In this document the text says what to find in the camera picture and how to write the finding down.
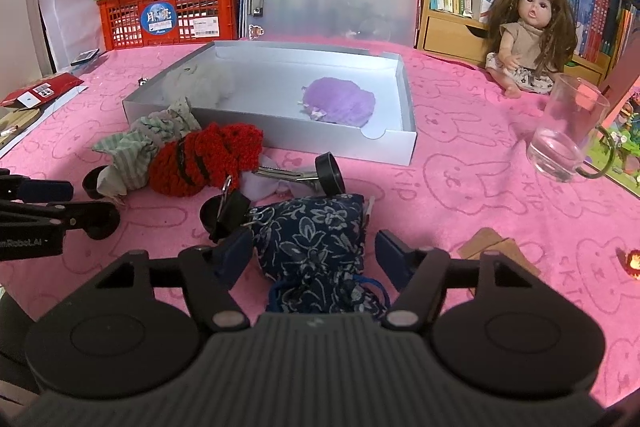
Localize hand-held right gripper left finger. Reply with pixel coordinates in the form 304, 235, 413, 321
97, 227, 254, 333

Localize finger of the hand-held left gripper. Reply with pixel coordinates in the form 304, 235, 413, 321
0, 174, 75, 204
0, 199, 122, 240

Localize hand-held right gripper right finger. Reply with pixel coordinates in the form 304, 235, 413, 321
375, 229, 543, 334

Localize black binder clip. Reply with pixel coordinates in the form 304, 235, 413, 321
207, 176, 251, 243

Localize lavender bow hair clip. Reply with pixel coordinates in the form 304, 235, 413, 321
242, 147, 321, 200

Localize navy floral drawstring pouch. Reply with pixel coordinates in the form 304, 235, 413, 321
248, 193, 391, 314

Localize green striped cloth scrunchie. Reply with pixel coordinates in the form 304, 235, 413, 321
92, 97, 202, 198

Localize red crochet hair accessory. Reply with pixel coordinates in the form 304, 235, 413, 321
148, 123, 264, 198

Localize silver shallow cardboard box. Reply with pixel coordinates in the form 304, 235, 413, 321
122, 39, 418, 166

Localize pink rabbit print cloth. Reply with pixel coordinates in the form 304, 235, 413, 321
0, 42, 640, 408

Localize flat white paper sheet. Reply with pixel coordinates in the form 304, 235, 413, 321
0, 87, 88, 158

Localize red envelope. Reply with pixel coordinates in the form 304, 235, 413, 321
0, 73, 85, 108

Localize brown cardboard pieces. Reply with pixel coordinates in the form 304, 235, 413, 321
459, 227, 542, 278

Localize upright white paper sheets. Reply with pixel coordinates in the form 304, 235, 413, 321
37, 0, 108, 72

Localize purple fluffy hair clip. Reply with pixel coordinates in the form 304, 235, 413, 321
298, 77, 377, 128

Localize white fluffy scrunchie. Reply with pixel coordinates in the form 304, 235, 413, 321
161, 63, 236, 110

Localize clear glass mug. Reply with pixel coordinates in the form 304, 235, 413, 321
526, 74, 617, 182

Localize wooden drawer box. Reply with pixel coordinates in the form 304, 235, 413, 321
417, 0, 611, 75

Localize red plastic crate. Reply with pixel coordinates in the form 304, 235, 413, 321
97, 0, 240, 51

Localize brown-haired baby doll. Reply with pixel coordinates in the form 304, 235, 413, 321
485, 0, 578, 98

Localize colourful picture book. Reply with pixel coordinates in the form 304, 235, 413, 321
582, 74, 640, 198

